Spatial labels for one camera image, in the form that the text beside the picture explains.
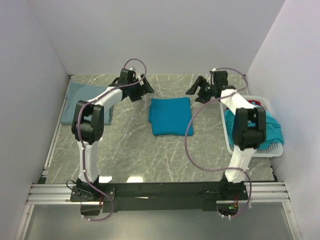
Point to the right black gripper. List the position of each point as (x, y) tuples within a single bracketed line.
[(204, 90)]

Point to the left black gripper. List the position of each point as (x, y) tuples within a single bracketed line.
[(139, 88)]

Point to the bright blue t shirt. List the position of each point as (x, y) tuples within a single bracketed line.
[(170, 116)]

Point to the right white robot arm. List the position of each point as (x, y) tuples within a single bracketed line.
[(236, 171)]

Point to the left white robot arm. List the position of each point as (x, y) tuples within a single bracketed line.
[(88, 122)]

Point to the red t shirt in basket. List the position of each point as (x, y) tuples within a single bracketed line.
[(255, 102)]

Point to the folded grey-blue t shirt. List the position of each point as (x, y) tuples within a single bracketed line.
[(78, 92)]

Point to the teal t shirt in basket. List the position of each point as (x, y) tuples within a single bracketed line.
[(270, 130)]

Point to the white plastic laundry basket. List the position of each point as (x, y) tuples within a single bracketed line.
[(274, 150)]

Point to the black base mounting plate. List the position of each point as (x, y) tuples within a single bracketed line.
[(162, 196)]

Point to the aluminium rail frame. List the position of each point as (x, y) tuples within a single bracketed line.
[(129, 152)]

